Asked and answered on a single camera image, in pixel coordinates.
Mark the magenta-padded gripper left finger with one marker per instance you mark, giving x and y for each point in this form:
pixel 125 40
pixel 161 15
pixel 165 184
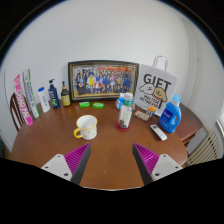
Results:
pixel 75 160

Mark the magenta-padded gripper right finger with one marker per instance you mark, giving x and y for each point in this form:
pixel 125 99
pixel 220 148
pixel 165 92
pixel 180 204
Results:
pixel 148 160

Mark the clear green-labelled drink bottle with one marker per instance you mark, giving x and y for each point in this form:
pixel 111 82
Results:
pixel 125 115

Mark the white remote control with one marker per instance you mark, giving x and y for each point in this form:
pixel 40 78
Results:
pixel 158 132

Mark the flat round red coaster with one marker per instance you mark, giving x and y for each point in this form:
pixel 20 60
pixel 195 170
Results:
pixel 117 127

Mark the small patterned box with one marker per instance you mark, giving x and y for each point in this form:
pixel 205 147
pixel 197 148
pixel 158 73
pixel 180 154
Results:
pixel 141 115

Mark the blue detergent bottle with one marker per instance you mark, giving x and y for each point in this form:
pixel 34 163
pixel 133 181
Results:
pixel 170 118

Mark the puzzle cube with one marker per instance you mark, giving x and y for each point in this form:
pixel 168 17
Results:
pixel 151 111

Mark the green soap pack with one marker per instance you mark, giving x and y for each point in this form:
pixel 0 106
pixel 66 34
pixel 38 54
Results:
pixel 84 104
pixel 98 105

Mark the amber pump bottle yellow label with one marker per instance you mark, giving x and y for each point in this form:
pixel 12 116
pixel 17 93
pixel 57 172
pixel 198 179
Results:
pixel 65 98

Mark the blue tissue pack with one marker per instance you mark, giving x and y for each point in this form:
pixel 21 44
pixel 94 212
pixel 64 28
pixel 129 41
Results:
pixel 119 102

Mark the white bottle with blue cap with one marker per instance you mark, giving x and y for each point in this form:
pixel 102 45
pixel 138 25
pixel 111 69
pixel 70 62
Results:
pixel 44 101

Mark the dark blue pump bottle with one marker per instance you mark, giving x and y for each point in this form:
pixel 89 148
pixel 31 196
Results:
pixel 54 96

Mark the white paper gift bag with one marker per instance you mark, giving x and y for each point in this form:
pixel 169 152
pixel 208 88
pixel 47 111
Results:
pixel 156 88

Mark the pink shuttlecock tube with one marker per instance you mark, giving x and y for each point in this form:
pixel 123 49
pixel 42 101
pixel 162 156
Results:
pixel 22 100

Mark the framed group photo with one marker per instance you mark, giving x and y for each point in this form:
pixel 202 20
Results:
pixel 101 80

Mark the white flat panel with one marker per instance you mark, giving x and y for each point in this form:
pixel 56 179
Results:
pixel 4 113

